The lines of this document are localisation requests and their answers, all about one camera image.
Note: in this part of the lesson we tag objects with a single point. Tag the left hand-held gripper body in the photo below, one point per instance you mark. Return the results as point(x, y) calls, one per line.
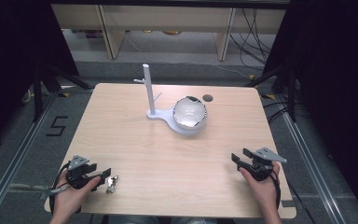
point(80, 179)

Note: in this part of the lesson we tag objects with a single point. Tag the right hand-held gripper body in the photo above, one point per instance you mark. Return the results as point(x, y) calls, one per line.
point(261, 168)

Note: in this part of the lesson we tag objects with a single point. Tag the small shiny silver object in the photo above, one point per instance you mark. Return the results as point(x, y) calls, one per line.
point(112, 184)

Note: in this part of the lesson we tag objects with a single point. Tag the person's left hand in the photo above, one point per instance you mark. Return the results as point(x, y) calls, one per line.
point(71, 197)

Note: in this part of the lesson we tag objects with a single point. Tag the person's right hand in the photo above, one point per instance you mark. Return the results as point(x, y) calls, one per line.
point(262, 193)

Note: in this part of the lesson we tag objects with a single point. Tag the white bowl with silver rim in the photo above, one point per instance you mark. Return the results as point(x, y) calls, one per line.
point(189, 112)

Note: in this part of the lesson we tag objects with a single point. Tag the black metal stand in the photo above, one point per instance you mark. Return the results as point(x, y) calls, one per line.
point(48, 84)
point(279, 87)

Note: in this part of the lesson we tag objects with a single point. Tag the light wooden shelf unit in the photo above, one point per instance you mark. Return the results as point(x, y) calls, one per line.
point(167, 21)

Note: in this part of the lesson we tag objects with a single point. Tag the aluminium floor rail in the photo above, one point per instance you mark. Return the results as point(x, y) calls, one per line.
point(15, 155)
point(313, 168)

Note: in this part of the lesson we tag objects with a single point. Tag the white stand with post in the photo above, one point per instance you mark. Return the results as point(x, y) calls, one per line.
point(164, 115)

